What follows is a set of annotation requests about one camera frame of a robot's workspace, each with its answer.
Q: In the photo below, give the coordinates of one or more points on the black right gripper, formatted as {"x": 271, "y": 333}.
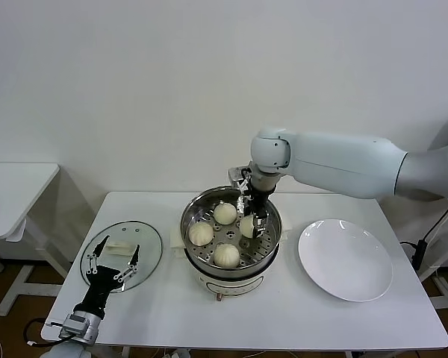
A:
{"x": 258, "y": 207}

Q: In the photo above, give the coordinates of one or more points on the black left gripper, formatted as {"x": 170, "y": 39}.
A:
{"x": 101, "y": 282}

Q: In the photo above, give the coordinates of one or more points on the white steamed baozi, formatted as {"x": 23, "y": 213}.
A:
{"x": 226, "y": 255}
{"x": 246, "y": 227}
{"x": 224, "y": 214}
{"x": 200, "y": 234}

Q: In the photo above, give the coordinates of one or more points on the round glass pot lid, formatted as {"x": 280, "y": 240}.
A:
{"x": 145, "y": 242}

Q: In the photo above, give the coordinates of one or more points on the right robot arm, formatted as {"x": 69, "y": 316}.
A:
{"x": 339, "y": 160}

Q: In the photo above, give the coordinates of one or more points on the perforated steel steamer basket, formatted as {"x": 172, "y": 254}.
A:
{"x": 269, "y": 238}

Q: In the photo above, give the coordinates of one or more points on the white electric cooking pot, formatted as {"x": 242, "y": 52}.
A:
{"x": 227, "y": 283}

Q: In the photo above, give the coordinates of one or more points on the white round plate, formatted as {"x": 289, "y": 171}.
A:
{"x": 343, "y": 257}

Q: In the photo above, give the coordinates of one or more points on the white side table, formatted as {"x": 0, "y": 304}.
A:
{"x": 15, "y": 194}

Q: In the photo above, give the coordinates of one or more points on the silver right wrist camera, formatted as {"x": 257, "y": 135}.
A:
{"x": 236, "y": 176}

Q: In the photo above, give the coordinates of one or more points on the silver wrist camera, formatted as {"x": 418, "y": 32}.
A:
{"x": 236, "y": 176}
{"x": 74, "y": 322}

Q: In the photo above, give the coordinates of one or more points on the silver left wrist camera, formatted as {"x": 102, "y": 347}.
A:
{"x": 74, "y": 322}

